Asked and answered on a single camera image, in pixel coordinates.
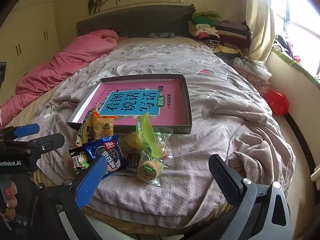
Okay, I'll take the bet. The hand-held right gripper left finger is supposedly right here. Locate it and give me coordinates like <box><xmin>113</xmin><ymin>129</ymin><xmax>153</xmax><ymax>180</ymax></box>
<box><xmin>54</xmin><ymin>156</ymin><xmax>108</xmax><ymax>240</ymax></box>

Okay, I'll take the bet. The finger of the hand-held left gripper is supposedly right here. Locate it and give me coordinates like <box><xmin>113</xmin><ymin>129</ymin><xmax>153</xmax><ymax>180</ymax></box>
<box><xmin>0</xmin><ymin>123</ymin><xmax>40</xmax><ymax>143</ymax></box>
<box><xmin>27</xmin><ymin>133</ymin><xmax>65</xmax><ymax>156</ymax></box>

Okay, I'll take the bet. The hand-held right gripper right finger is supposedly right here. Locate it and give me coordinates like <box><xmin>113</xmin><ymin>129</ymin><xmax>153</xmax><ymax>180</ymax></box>
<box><xmin>209</xmin><ymin>154</ymin><xmax>293</xmax><ymax>240</ymax></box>

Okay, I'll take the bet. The black green pea packet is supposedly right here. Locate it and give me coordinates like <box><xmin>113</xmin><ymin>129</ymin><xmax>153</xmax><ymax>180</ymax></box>
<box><xmin>69</xmin><ymin>146</ymin><xmax>95</xmax><ymax>176</ymax></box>

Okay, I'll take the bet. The blue cookie packet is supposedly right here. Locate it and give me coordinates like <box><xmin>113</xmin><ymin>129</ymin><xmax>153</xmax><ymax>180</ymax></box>
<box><xmin>82</xmin><ymin>134</ymin><xmax>123</xmax><ymax>178</ymax></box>

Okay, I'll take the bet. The dark chocolate bar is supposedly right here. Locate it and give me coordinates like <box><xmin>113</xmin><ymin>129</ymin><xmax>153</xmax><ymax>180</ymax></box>
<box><xmin>126</xmin><ymin>152</ymin><xmax>141</xmax><ymax>172</ymax></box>

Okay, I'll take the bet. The green jelly packet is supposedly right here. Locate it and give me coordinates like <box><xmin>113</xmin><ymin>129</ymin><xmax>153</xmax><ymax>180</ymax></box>
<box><xmin>136</xmin><ymin>112</ymin><xmax>163</xmax><ymax>160</ymax></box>

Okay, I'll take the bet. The person's left hand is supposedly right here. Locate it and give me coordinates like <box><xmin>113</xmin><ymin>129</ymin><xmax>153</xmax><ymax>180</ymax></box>
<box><xmin>0</xmin><ymin>180</ymin><xmax>18</xmax><ymax>220</ymax></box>

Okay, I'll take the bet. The yellow snack packet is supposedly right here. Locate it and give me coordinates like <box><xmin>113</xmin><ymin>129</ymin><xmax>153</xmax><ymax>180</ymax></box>
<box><xmin>76</xmin><ymin>111</ymin><xmax>94</xmax><ymax>147</ymax></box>

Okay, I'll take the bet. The orange cracker packet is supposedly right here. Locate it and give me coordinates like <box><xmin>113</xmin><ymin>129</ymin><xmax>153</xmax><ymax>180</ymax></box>
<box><xmin>92</xmin><ymin>110</ymin><xmax>115</xmax><ymax>141</ymax></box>

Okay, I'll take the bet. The clear packet yellow floss pastry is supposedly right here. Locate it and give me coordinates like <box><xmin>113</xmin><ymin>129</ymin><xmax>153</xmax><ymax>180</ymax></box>
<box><xmin>124</xmin><ymin>132</ymin><xmax>144</xmax><ymax>153</ymax></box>

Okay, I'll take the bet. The green label cake packet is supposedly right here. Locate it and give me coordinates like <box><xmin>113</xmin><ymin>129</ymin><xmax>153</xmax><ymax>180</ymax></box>
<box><xmin>136</xmin><ymin>152</ymin><xmax>163</xmax><ymax>187</ymax></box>

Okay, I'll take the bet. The clear packet reddish pastry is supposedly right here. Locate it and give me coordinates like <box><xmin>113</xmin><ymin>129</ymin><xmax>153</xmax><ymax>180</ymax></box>
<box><xmin>152</xmin><ymin>127</ymin><xmax>173</xmax><ymax>160</ymax></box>

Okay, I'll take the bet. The pink pillow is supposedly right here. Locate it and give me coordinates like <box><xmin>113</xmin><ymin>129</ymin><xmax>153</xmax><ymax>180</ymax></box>
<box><xmin>0</xmin><ymin>29</ymin><xmax>119</xmax><ymax>128</ymax></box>

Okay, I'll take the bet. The grey floral duvet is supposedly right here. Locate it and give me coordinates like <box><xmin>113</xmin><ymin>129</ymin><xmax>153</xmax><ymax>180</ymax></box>
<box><xmin>5</xmin><ymin>37</ymin><xmax>296</xmax><ymax>218</ymax></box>

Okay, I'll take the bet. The red plastic bag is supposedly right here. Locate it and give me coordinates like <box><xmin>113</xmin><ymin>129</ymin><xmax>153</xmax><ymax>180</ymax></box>
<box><xmin>265</xmin><ymin>89</ymin><xmax>289</xmax><ymax>116</ymax></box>

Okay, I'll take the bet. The pink and blue book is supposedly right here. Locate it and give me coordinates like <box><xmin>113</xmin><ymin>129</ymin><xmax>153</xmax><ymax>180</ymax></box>
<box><xmin>80</xmin><ymin>79</ymin><xmax>189</xmax><ymax>127</ymax></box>

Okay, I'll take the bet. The cream wardrobe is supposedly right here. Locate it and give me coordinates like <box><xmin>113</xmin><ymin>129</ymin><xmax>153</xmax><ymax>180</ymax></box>
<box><xmin>0</xmin><ymin>0</ymin><xmax>61</xmax><ymax>100</ymax></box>

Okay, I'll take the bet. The white crumpled cloth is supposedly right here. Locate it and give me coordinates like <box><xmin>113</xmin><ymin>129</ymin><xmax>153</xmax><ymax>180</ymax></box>
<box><xmin>232</xmin><ymin>56</ymin><xmax>273</xmax><ymax>81</ymax></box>

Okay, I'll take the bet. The green windowsill cover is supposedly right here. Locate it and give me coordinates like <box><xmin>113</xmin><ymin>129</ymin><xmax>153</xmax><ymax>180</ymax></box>
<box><xmin>271</xmin><ymin>47</ymin><xmax>320</xmax><ymax>90</ymax></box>

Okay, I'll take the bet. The stack of folded clothes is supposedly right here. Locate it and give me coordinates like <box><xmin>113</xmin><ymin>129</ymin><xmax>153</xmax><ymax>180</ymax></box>
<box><xmin>188</xmin><ymin>10</ymin><xmax>252</xmax><ymax>55</ymax></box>

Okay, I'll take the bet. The grey bed headboard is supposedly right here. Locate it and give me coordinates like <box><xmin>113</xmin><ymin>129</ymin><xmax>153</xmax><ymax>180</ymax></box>
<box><xmin>76</xmin><ymin>4</ymin><xmax>197</xmax><ymax>40</ymax></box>

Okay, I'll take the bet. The dark patterned cloth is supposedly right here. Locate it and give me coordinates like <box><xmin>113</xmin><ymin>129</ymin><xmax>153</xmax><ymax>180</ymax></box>
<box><xmin>147</xmin><ymin>31</ymin><xmax>176</xmax><ymax>39</ymax></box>

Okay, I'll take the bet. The cream curtain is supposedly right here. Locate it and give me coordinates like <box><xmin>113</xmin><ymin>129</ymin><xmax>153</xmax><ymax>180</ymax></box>
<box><xmin>244</xmin><ymin>0</ymin><xmax>283</xmax><ymax>63</ymax></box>

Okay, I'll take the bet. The window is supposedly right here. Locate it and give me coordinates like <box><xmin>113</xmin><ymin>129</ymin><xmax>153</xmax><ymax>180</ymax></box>
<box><xmin>272</xmin><ymin>0</ymin><xmax>320</xmax><ymax>80</ymax></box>

